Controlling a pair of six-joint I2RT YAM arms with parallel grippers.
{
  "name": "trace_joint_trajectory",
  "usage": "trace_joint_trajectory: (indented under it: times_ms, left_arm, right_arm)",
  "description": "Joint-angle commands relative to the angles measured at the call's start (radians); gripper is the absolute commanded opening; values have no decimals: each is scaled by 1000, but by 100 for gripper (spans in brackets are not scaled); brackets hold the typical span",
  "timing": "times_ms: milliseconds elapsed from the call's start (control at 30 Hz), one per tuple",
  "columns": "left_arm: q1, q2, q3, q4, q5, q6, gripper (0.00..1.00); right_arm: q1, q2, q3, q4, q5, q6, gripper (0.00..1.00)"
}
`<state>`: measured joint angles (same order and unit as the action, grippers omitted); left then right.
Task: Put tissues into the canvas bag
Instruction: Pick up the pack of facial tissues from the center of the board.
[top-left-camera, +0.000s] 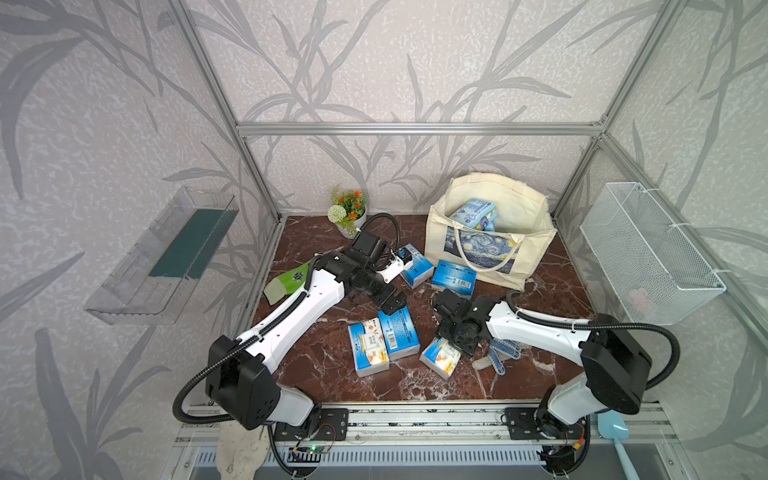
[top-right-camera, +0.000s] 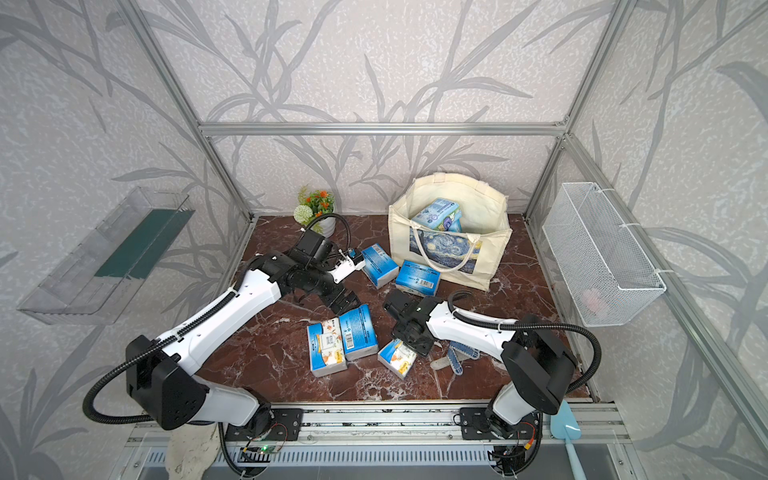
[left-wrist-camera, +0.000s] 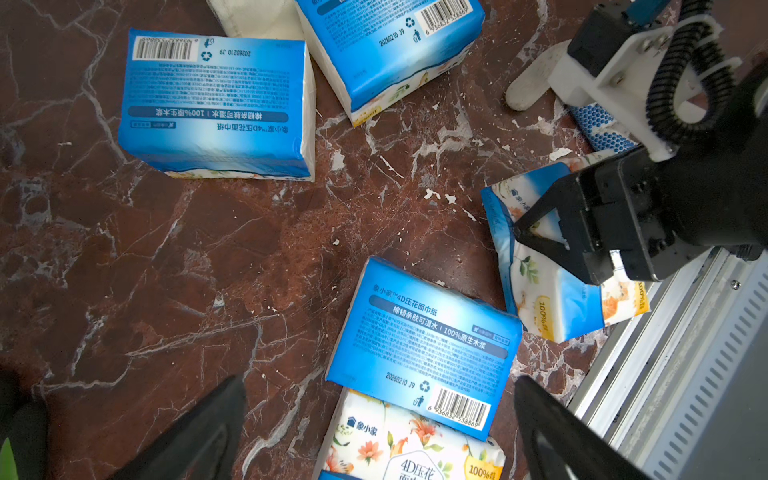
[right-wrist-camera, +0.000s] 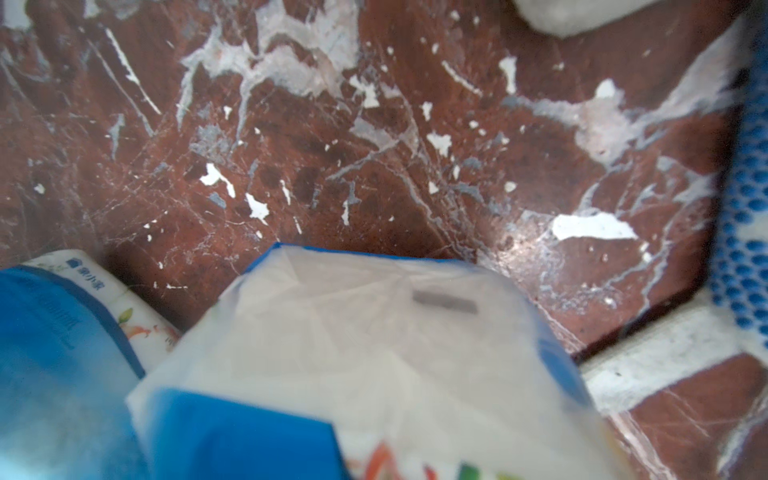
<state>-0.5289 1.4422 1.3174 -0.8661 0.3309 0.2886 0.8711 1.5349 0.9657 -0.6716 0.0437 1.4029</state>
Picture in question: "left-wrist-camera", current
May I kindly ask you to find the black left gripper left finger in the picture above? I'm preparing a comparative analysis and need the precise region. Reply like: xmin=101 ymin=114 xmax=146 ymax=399
xmin=112 ymin=375 xmax=246 ymax=479

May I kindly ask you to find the orange floral tissue pack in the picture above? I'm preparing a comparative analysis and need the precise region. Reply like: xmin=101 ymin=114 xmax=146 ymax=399
xmin=482 ymin=151 xmax=650 ymax=343

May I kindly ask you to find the blue tissue pack front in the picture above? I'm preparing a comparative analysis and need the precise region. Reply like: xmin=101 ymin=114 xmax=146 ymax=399
xmin=312 ymin=388 xmax=506 ymax=480

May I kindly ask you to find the cream starry night canvas bag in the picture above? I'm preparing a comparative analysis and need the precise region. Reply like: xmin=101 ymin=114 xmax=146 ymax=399
xmin=207 ymin=0 xmax=304 ymax=40

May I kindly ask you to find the black corrugated right cable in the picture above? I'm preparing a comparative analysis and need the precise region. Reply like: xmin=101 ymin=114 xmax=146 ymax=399
xmin=644 ymin=0 xmax=736 ymax=145

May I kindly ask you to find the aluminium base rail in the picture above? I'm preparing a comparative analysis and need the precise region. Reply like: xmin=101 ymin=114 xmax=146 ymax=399
xmin=569 ymin=249 xmax=767 ymax=479

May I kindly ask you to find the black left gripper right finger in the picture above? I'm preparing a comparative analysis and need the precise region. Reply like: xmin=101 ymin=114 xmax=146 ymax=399
xmin=514 ymin=376 xmax=647 ymax=479

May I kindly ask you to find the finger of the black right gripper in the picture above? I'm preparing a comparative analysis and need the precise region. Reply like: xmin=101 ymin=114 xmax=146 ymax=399
xmin=514 ymin=174 xmax=594 ymax=279

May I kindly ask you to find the blue barcode tissue pack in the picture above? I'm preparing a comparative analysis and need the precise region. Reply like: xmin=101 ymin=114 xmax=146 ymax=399
xmin=118 ymin=30 xmax=316 ymax=182

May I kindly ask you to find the green black work glove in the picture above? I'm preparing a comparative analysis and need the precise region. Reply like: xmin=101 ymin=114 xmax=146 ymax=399
xmin=1 ymin=371 xmax=48 ymax=480

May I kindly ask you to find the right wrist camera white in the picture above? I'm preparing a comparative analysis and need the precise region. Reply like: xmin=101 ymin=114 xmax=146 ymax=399
xmin=548 ymin=1 xmax=742 ymax=162

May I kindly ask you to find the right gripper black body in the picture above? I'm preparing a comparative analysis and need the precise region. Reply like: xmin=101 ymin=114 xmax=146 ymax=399
xmin=557 ymin=150 xmax=767 ymax=284

